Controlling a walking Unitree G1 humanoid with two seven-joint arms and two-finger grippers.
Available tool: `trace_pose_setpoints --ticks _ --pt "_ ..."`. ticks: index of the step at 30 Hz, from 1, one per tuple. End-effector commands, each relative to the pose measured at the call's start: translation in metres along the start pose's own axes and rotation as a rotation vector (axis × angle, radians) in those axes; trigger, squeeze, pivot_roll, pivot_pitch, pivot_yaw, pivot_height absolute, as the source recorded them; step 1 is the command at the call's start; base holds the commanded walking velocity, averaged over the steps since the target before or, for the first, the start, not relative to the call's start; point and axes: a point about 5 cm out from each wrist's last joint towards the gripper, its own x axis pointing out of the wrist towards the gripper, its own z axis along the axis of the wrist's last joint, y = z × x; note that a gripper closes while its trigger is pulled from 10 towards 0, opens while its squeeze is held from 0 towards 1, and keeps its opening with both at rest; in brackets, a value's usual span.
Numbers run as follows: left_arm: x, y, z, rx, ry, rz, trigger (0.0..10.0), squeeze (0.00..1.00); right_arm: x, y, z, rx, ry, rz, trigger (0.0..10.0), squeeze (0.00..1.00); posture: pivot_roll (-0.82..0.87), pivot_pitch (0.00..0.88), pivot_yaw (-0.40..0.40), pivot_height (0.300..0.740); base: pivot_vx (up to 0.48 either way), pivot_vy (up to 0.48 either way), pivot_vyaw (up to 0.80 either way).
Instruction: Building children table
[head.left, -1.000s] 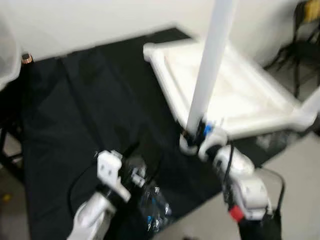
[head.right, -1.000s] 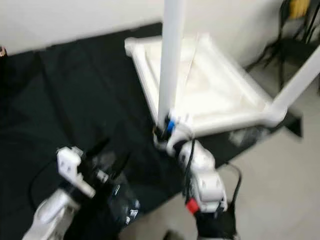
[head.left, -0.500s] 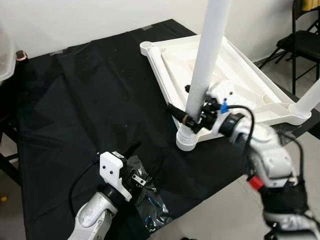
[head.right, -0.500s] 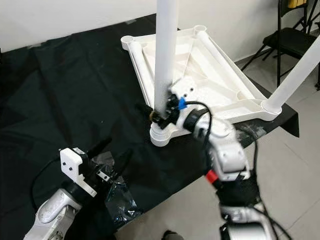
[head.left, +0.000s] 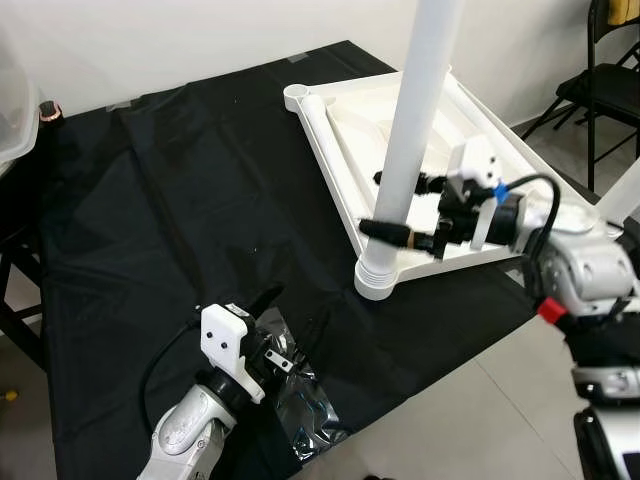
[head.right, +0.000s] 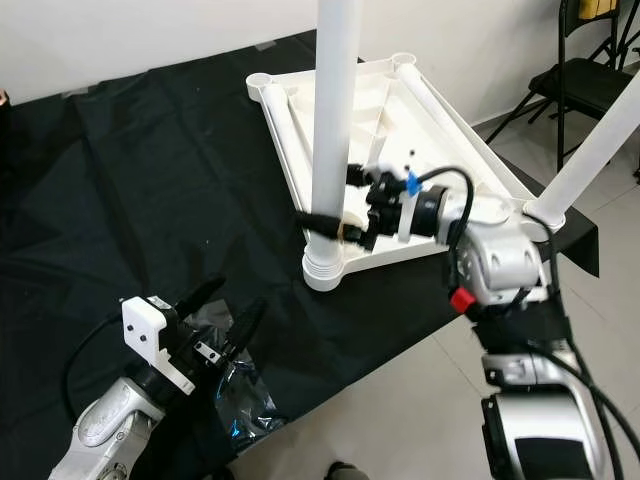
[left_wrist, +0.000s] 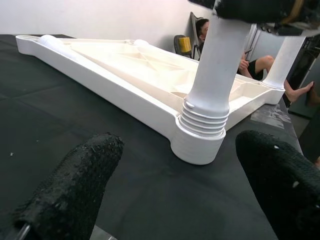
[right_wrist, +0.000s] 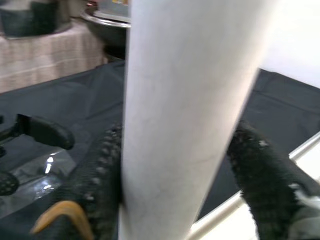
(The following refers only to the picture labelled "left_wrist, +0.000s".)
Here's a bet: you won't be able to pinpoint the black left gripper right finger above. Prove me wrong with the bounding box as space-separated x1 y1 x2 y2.
235 129 320 240

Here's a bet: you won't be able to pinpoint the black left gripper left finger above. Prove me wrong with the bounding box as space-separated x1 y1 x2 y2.
12 131 125 240

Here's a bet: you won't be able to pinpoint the seated person black clothes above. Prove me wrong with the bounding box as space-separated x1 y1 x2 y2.
194 18 320 106

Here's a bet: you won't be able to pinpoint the black table cloth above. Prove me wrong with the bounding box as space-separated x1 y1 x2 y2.
0 33 305 240

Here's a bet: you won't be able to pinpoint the white plastic table top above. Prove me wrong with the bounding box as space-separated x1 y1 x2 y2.
15 34 286 166

